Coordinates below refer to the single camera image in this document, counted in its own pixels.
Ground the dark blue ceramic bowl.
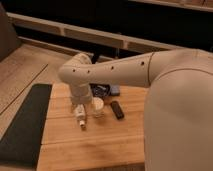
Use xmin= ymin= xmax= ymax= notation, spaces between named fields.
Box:
xmin=90 ymin=84 xmax=110 ymax=98

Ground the white ceramic cup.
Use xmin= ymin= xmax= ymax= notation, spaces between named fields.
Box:
xmin=92 ymin=97 xmax=104 ymax=117

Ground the black floor mat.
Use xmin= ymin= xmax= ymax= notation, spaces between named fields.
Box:
xmin=0 ymin=84 xmax=52 ymax=166

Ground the blue sponge block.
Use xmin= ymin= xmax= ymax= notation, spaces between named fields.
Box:
xmin=110 ymin=85 xmax=120 ymax=96

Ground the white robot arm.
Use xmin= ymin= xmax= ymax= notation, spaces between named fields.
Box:
xmin=59 ymin=49 xmax=213 ymax=171

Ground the black remote control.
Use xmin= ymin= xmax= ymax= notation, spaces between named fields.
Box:
xmin=110 ymin=101 xmax=124 ymax=119

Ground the wooden table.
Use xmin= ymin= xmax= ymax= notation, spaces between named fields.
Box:
xmin=36 ymin=84 xmax=147 ymax=171

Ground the white wall shelf rail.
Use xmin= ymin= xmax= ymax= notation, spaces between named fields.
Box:
xmin=7 ymin=12 xmax=182 ymax=53

